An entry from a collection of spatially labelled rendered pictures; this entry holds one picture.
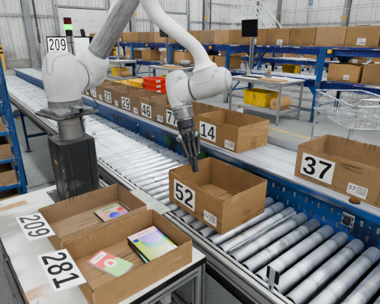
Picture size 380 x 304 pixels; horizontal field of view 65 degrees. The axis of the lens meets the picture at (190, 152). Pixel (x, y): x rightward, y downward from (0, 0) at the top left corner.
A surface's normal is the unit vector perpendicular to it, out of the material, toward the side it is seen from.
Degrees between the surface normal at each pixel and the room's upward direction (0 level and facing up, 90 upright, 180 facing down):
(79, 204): 89
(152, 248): 0
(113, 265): 0
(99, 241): 89
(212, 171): 90
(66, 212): 89
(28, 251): 0
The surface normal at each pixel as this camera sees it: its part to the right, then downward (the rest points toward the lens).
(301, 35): -0.77, 0.22
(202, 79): -0.42, 0.24
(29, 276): 0.00, -0.93
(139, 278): 0.62, 0.30
